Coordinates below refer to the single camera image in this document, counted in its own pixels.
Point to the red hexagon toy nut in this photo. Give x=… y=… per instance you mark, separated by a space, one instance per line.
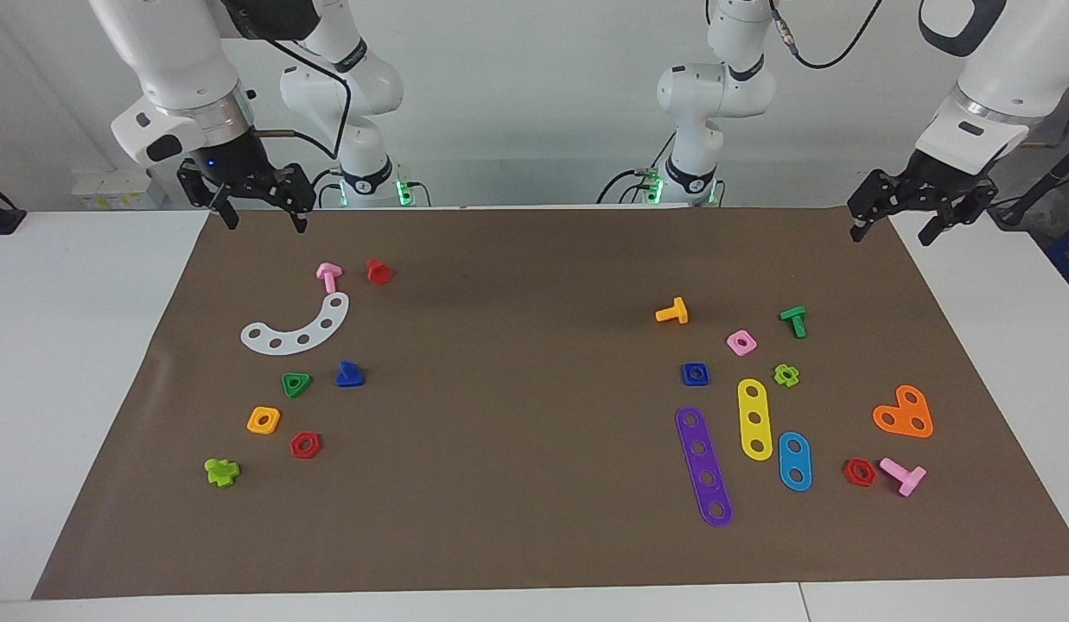
x=315 y=449
x=870 y=477

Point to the blue square toy nut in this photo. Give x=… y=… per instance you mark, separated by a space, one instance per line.
x=687 y=380

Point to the purple four-hole strip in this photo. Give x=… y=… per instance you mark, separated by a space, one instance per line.
x=695 y=434

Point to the white box by wall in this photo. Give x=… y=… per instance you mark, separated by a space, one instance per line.
x=115 y=190

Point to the green toy screw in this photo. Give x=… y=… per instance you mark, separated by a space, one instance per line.
x=796 y=321

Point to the brown table mat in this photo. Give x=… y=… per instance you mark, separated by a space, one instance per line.
x=534 y=484

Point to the small pink toy screw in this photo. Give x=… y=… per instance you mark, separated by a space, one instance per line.
x=329 y=276

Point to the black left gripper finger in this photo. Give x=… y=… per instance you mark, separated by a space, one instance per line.
x=937 y=226
x=862 y=225

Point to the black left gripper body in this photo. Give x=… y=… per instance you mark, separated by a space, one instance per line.
x=927 y=186

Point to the orange square toy nut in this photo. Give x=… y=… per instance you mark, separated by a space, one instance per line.
x=275 y=415

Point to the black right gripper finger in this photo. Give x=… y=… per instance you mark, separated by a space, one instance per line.
x=296 y=216
x=226 y=210

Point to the red toy screw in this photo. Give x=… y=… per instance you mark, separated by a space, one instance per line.
x=378 y=273

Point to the white curved perforated strip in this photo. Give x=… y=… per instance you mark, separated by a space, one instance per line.
x=289 y=343

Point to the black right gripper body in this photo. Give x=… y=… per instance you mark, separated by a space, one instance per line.
x=240 y=168

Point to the blue triangle-head toy screw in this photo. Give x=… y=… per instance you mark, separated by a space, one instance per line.
x=350 y=377

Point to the blue two-hole strip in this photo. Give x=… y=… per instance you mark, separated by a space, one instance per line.
x=795 y=461

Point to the large pink toy screw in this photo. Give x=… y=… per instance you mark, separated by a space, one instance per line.
x=906 y=477

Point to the yellow three-hole strip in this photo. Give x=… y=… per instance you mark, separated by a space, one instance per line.
x=755 y=404

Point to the orange toy screw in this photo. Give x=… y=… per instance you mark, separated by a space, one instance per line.
x=672 y=313

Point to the orange heart-shaped plate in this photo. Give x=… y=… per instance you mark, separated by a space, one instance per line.
x=906 y=415

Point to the lime cross toy nut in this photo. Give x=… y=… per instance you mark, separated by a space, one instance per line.
x=793 y=378

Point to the lime cross-head toy screw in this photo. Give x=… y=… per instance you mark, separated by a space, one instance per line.
x=220 y=472

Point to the green triangle toy nut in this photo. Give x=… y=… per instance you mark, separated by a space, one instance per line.
x=303 y=379

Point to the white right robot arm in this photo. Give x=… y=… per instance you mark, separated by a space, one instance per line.
x=180 y=52

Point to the black stand pole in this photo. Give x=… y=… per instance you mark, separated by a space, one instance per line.
x=1044 y=181

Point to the pink square toy nut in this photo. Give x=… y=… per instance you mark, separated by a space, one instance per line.
x=750 y=339

